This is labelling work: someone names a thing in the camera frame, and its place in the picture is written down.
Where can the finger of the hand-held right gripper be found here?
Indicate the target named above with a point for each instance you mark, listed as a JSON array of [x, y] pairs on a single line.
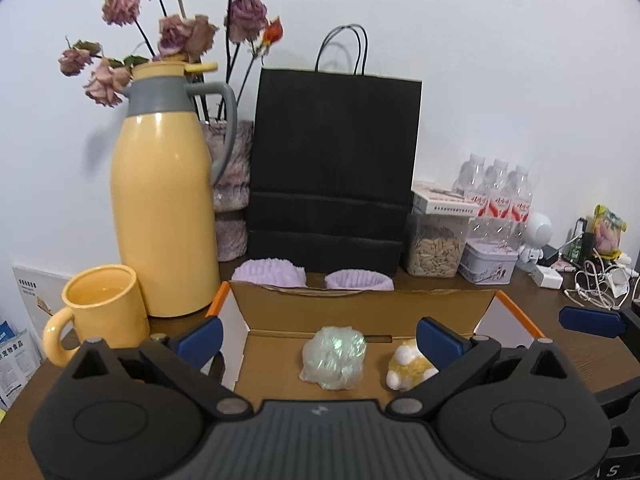
[[592, 320]]

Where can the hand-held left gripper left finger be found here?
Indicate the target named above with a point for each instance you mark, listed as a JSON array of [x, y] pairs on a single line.
[[200, 342]]

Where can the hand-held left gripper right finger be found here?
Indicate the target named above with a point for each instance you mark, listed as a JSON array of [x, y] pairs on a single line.
[[440, 342]]

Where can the yellow white plush toy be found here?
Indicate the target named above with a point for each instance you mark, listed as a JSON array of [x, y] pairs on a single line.
[[407, 372]]

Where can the cardboard box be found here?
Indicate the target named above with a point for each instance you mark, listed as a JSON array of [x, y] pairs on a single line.
[[360, 305]]

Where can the white charger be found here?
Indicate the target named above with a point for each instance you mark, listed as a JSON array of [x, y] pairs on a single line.
[[547, 276]]

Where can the black power adapter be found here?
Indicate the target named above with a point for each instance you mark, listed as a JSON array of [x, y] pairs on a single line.
[[551, 254]]

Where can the black upright stand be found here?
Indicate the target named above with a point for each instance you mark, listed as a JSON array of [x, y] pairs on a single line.
[[580, 242]]

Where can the clear jar of seeds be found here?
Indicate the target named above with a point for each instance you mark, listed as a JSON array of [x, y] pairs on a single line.
[[435, 252]]

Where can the colourful snack packet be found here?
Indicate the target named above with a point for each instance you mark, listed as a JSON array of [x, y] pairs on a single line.
[[610, 230]]

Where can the printed metal tin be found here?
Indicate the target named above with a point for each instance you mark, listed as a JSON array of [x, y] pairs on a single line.
[[487, 262]]

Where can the yellow mug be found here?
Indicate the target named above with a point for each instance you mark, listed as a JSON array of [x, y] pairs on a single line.
[[100, 320]]

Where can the white robot toy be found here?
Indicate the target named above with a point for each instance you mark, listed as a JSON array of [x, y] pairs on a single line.
[[537, 232]]

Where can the iridescent wrapped ball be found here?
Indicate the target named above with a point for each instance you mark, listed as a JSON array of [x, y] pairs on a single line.
[[332, 357]]

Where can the white flat carton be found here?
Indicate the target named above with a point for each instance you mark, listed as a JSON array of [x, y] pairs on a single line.
[[440, 200]]

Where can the clear water bottle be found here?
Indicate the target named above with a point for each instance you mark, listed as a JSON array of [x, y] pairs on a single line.
[[519, 195], [496, 185], [470, 175]]

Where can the fuzzy grey vase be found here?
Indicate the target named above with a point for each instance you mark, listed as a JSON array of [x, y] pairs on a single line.
[[232, 195]]

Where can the yellow thermos jug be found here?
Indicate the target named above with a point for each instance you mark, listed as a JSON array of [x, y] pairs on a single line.
[[160, 185]]

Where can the white booklet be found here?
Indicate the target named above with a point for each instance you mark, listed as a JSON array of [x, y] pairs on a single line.
[[40, 290]]

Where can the blue white leaflets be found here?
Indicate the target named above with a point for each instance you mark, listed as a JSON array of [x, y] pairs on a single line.
[[15, 360]]

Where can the black paper bag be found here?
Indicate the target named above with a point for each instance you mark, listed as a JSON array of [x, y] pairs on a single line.
[[330, 160]]

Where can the dried pink flower bouquet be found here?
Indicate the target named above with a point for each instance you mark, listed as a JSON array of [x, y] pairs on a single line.
[[180, 35]]

